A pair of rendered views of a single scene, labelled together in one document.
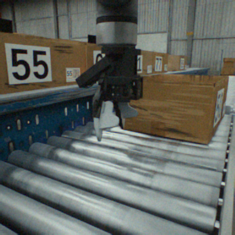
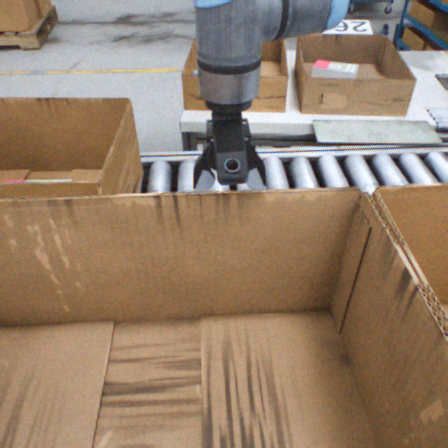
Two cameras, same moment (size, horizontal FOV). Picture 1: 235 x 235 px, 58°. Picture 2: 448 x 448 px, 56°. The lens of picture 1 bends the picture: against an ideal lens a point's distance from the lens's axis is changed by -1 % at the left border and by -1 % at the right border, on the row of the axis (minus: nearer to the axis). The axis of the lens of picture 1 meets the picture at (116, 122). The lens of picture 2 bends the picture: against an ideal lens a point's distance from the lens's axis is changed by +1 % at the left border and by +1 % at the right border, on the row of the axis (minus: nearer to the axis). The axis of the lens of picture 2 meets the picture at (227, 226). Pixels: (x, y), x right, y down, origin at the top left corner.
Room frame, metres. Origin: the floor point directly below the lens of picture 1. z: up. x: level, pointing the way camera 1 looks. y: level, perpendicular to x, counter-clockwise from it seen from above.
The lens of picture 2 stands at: (0.83, 0.51, 1.26)
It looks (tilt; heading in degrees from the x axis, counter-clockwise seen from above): 40 degrees down; 237
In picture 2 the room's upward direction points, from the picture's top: straight up
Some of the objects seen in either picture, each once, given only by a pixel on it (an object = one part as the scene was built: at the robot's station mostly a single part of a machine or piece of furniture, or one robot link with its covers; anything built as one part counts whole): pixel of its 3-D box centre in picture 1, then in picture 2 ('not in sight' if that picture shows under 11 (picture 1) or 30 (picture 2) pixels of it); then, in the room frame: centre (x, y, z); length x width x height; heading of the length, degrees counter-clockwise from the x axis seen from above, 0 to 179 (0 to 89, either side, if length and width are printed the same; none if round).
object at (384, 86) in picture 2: not in sight; (346, 71); (-0.15, -0.35, 0.80); 0.38 x 0.28 x 0.10; 53
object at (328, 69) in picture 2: not in sight; (335, 71); (-0.17, -0.42, 0.77); 0.13 x 0.07 x 0.04; 126
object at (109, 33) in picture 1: (117, 37); (226, 80); (0.50, 0.00, 1.02); 0.10 x 0.09 x 0.05; 151
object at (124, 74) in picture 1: (119, 75); (228, 129); (0.50, -0.01, 0.94); 0.09 x 0.08 x 0.12; 61
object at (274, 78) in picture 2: not in sight; (237, 68); (0.11, -0.55, 0.80); 0.38 x 0.28 x 0.10; 54
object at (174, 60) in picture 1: (170, 63); not in sight; (2.53, -0.62, 0.96); 0.39 x 0.29 x 0.17; 151
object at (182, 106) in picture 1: (179, 100); (16, 176); (0.80, -0.24, 0.83); 0.39 x 0.29 x 0.17; 148
